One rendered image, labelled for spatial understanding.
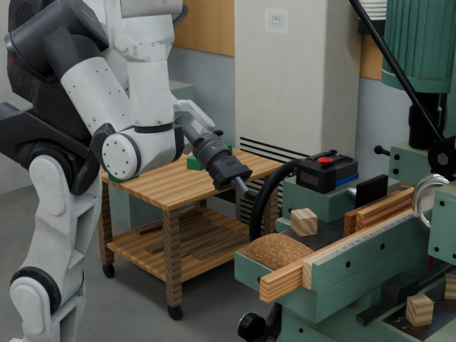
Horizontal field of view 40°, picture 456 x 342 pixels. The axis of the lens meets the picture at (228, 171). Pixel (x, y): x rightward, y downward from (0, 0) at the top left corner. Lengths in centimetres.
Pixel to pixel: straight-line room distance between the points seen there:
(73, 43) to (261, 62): 185
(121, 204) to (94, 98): 236
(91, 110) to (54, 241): 57
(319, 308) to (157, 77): 48
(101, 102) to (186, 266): 163
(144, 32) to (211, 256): 157
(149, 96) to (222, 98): 255
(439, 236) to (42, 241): 96
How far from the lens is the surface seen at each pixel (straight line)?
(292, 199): 140
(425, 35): 118
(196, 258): 272
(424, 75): 120
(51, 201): 152
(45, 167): 150
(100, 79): 113
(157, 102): 104
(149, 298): 282
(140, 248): 284
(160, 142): 105
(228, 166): 172
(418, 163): 129
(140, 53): 103
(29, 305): 169
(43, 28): 119
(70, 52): 116
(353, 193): 136
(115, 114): 111
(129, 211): 341
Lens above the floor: 147
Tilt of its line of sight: 20 degrees down
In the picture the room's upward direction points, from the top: 1 degrees counter-clockwise
